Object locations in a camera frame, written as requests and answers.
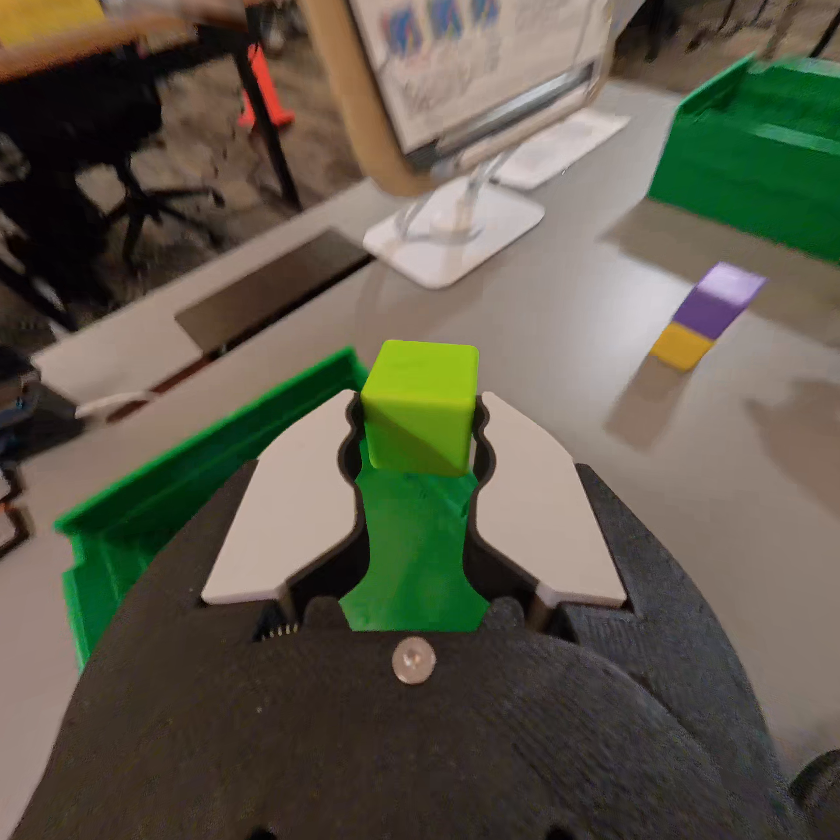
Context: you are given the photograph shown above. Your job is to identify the laminated paper sheet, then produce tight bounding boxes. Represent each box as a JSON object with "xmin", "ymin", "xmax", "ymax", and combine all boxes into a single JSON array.
[{"xmin": 489, "ymin": 108, "xmax": 632, "ymax": 193}]

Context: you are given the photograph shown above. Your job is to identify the yellow cube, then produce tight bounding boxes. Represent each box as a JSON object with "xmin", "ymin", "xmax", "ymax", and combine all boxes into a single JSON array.
[{"xmin": 650, "ymin": 322, "xmax": 716, "ymax": 373}]

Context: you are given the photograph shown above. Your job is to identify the yellow box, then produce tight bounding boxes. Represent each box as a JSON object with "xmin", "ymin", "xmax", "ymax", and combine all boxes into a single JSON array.
[{"xmin": 0, "ymin": 0, "xmax": 106, "ymax": 47}]

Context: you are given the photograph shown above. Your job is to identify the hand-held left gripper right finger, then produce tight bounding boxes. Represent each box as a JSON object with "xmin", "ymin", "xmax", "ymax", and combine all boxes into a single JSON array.
[{"xmin": 461, "ymin": 391, "xmax": 629, "ymax": 626}]

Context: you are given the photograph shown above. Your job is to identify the green plastic bin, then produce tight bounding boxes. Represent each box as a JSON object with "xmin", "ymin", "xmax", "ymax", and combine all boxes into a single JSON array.
[
  {"xmin": 54, "ymin": 346, "xmax": 501, "ymax": 672},
  {"xmin": 646, "ymin": 54, "xmax": 840, "ymax": 265}
]

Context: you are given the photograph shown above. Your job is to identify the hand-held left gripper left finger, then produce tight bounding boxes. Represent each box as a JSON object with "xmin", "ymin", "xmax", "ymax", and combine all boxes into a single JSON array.
[{"xmin": 199, "ymin": 390, "xmax": 374, "ymax": 623}]

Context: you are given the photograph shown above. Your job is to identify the white cable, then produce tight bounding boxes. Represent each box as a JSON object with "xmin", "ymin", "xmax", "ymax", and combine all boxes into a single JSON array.
[{"xmin": 74, "ymin": 389, "xmax": 160, "ymax": 422}]

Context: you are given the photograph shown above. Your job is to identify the lime green cube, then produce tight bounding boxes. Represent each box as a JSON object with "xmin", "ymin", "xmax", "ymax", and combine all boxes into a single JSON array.
[{"xmin": 360, "ymin": 339, "xmax": 480, "ymax": 477}]

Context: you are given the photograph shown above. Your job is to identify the dark desk cable flap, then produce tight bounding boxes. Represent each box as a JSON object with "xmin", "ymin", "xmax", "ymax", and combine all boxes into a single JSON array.
[{"xmin": 175, "ymin": 227, "xmax": 374, "ymax": 357}]

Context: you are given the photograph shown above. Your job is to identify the purple cube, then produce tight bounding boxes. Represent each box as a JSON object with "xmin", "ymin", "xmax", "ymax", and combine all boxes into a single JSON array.
[{"xmin": 672, "ymin": 262, "xmax": 769, "ymax": 342}]

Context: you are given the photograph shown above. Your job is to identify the orange traffic cone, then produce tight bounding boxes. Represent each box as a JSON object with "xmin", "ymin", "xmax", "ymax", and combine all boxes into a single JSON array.
[{"xmin": 236, "ymin": 42, "xmax": 296, "ymax": 130}]

